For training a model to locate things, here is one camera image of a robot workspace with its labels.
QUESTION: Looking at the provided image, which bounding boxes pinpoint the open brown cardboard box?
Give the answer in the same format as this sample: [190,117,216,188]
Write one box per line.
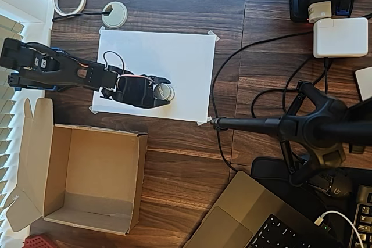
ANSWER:
[5,98,149,236]

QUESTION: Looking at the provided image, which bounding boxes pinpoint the white paper sheet with circles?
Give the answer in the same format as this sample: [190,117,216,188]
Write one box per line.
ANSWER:
[92,28,217,123]

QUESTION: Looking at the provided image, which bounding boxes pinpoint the black mouse pad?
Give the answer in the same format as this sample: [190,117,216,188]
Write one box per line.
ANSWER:
[251,156,372,213]

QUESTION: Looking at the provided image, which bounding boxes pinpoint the vertical window blinds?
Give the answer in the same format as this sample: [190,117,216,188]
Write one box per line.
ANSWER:
[0,12,34,248]

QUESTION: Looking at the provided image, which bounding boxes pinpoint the grey laptop computer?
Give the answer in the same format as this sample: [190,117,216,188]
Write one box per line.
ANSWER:
[182,171,346,248]

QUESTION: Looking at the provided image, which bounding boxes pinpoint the black tripod stand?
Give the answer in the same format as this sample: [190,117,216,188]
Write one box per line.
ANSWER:
[209,81,372,188]

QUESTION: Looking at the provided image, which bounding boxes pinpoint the small white plug adapter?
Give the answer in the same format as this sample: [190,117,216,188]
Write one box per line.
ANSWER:
[307,0,334,24]

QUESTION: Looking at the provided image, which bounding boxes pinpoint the large white power adapter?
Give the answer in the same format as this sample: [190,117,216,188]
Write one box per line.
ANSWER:
[313,17,369,59]

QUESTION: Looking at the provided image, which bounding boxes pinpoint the black Logitech computer mouse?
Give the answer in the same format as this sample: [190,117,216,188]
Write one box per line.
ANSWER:
[307,169,354,200]

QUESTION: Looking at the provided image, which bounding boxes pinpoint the silver flat device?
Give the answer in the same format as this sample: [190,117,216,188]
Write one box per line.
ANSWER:
[354,67,372,102]

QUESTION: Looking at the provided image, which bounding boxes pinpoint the black keyboard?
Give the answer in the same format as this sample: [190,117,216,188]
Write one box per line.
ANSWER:
[352,184,372,248]

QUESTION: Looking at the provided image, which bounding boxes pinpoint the long black power cable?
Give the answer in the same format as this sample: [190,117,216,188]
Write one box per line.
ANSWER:
[210,31,315,173]

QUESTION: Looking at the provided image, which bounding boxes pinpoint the round white cable grommet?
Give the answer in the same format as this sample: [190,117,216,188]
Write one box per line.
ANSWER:
[101,2,128,29]

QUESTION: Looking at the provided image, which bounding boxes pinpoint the thin black grommet cable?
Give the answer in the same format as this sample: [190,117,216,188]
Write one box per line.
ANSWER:
[51,9,113,23]

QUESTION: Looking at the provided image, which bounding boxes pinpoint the looped black adapter cable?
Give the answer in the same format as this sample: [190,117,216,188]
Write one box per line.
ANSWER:
[251,57,332,121]

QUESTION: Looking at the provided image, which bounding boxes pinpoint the white USB cable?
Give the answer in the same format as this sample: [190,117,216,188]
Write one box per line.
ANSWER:
[316,210,366,248]

